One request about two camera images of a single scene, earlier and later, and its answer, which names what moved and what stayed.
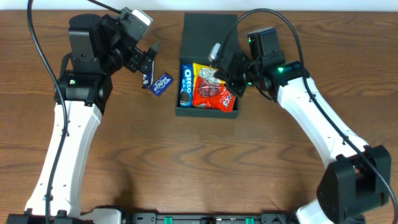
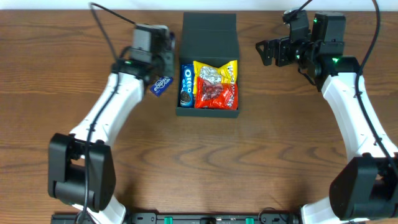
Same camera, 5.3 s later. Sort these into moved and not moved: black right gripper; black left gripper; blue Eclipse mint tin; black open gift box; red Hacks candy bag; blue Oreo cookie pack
Moved: black left gripper; black right gripper
Not moved: blue Eclipse mint tin; black open gift box; blue Oreo cookie pack; red Hacks candy bag
